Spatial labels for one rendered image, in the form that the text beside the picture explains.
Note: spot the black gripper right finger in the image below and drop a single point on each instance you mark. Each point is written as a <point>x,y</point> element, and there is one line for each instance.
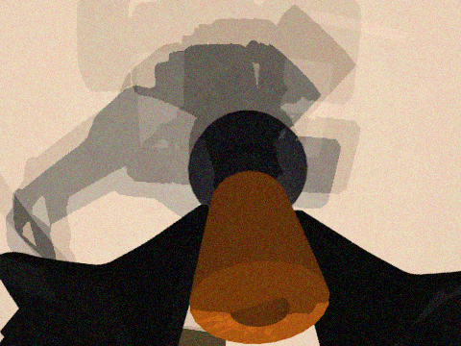
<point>371,301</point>

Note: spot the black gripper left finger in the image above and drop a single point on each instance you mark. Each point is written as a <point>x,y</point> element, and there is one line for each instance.
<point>141,299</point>

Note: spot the orange knob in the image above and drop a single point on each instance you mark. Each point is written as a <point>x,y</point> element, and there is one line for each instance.
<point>256,280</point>

